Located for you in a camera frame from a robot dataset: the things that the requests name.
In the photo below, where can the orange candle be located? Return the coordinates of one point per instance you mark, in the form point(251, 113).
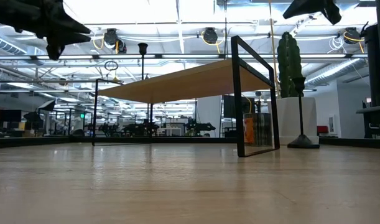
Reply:
point(258, 129)

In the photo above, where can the black softbox light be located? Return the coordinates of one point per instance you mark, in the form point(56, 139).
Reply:
point(33, 117)
point(48, 105)

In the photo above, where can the wooden shelf riser, black frame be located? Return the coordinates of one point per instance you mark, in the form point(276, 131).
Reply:
point(183, 84)

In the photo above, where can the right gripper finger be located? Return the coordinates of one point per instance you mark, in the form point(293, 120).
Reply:
point(304, 4)
point(306, 12)

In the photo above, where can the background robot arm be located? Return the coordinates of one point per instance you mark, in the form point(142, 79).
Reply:
point(197, 127)
point(140, 129)

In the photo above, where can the black aluminium table frame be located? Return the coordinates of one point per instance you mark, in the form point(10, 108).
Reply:
point(37, 142)

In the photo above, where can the red box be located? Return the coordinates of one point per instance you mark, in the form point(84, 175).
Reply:
point(322, 129)

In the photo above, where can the black background monitor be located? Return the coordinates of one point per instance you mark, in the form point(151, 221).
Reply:
point(9, 115)

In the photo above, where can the white plant pot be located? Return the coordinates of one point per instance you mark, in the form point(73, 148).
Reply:
point(289, 118)

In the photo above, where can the black candle stick holder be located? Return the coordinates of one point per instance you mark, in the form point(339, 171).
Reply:
point(142, 48)
point(302, 141)

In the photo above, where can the dark background screen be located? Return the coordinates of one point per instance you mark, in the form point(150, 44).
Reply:
point(230, 107)

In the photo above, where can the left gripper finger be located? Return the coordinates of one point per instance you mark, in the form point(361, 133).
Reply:
point(65, 40)
point(65, 23)

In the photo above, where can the grey side desk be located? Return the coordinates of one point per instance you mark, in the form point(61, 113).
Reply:
point(376, 116)

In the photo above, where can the green cactus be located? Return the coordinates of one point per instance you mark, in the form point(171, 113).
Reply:
point(287, 59)

